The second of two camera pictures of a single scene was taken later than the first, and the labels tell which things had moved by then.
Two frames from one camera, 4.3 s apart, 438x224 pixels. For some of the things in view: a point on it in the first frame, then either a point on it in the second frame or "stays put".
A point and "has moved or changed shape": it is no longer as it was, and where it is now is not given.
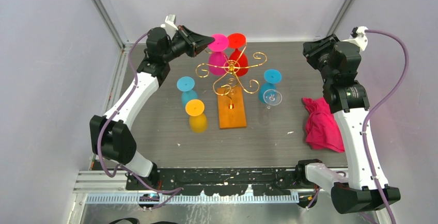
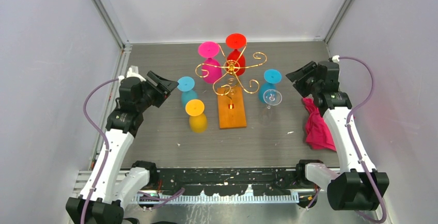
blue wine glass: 185,84 stays put
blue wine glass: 271,77 stays put
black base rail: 231,181 stays put
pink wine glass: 218,59 has moved or changed shape
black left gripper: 196,43 -> 166,86
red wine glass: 238,63 stays put
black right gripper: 312,49 -> 304,70
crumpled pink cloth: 323,131 stays put
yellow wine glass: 198,118 stays put
